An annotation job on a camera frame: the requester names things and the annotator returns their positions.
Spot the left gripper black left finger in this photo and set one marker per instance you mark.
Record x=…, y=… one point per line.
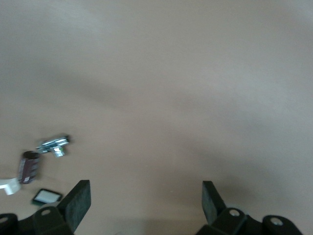
x=75, y=203

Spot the brown paper table cover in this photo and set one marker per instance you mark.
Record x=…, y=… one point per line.
x=171, y=85

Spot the silver metal key switch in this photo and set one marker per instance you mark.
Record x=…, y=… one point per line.
x=52, y=144

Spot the white curved plastic arc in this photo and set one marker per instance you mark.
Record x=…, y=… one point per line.
x=8, y=186

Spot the brown ribbed block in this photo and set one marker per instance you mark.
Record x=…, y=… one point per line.
x=28, y=167

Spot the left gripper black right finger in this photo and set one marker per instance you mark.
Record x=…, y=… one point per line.
x=210, y=203

